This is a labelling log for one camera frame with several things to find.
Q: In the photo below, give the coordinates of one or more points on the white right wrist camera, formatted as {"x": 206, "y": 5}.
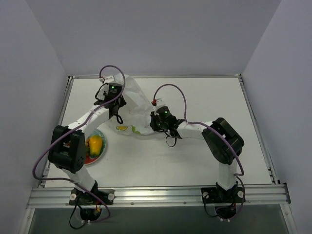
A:
{"x": 157, "y": 104}

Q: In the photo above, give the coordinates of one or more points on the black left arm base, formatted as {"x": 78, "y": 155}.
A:
{"x": 84, "y": 198}

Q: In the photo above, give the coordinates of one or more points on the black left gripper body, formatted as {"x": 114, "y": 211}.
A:
{"x": 119, "y": 103}

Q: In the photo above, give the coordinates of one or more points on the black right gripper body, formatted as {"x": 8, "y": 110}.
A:
{"x": 156, "y": 123}

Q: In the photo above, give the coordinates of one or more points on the white printed plastic bag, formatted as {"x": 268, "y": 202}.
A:
{"x": 136, "y": 113}

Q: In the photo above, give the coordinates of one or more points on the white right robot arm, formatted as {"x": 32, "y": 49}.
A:
{"x": 223, "y": 141}

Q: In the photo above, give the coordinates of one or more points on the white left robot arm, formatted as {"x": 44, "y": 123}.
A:
{"x": 68, "y": 150}

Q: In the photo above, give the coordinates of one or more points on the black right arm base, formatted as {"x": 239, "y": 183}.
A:
{"x": 217, "y": 195}

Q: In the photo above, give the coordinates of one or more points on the brown fake fruit cluster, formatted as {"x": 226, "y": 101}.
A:
{"x": 87, "y": 147}

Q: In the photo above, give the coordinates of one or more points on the aluminium front frame rail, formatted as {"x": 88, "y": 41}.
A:
{"x": 158, "y": 196}

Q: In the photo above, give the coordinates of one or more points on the yellow orange fake fruit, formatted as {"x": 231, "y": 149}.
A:
{"x": 95, "y": 145}

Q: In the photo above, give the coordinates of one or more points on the teal and red plate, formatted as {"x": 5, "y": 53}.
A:
{"x": 89, "y": 160}

